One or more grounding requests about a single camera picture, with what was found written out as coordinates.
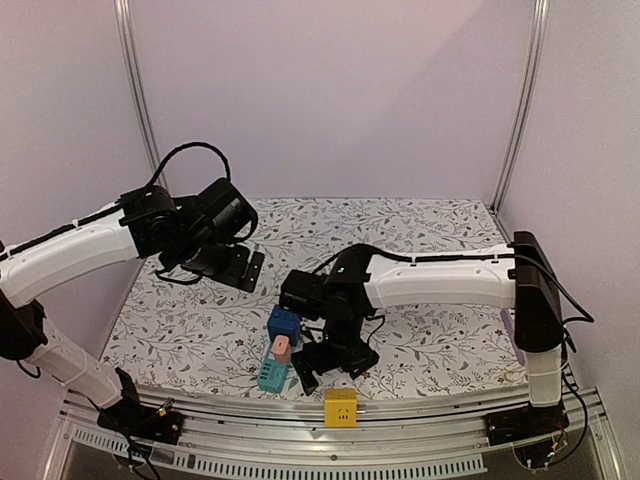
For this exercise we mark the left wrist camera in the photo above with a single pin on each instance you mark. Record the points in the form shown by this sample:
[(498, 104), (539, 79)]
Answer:
[(226, 213)]

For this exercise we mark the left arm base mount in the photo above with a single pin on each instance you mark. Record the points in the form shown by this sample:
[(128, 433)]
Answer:
[(140, 422)]

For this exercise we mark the right aluminium frame post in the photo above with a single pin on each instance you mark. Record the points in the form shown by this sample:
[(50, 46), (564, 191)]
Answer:
[(532, 64)]

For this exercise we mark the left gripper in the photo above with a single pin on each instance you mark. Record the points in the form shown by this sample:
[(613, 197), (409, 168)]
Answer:
[(234, 271)]

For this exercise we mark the aluminium frame post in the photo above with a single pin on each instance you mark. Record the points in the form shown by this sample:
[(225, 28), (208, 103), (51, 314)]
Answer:
[(532, 64), (126, 35)]

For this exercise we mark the aluminium front rail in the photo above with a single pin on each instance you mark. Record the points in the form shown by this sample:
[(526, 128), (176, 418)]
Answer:
[(421, 438)]

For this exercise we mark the yellow cube socket adapter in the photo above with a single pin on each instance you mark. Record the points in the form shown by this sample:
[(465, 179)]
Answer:
[(340, 408)]

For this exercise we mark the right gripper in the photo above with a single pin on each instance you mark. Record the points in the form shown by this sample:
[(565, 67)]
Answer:
[(329, 360)]

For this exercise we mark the left aluminium frame post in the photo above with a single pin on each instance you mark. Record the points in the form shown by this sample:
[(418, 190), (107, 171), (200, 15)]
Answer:
[(126, 35)]

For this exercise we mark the teal power strip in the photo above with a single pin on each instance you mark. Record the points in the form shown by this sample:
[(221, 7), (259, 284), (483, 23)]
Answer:
[(275, 377)]

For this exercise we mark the pink plug adapter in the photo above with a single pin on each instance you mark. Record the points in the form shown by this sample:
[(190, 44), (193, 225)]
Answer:
[(281, 349)]

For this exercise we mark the blue cube socket adapter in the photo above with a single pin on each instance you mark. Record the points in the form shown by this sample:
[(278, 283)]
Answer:
[(284, 323)]

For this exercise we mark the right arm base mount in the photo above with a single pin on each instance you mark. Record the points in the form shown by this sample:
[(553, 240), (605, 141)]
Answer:
[(524, 422)]

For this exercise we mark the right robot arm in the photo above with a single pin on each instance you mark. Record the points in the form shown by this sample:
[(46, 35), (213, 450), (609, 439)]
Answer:
[(362, 279)]

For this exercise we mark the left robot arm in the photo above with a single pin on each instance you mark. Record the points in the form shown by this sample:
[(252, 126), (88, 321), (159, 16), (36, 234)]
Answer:
[(202, 234)]

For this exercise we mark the floral table mat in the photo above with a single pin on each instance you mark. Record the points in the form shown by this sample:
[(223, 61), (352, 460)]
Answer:
[(211, 339)]

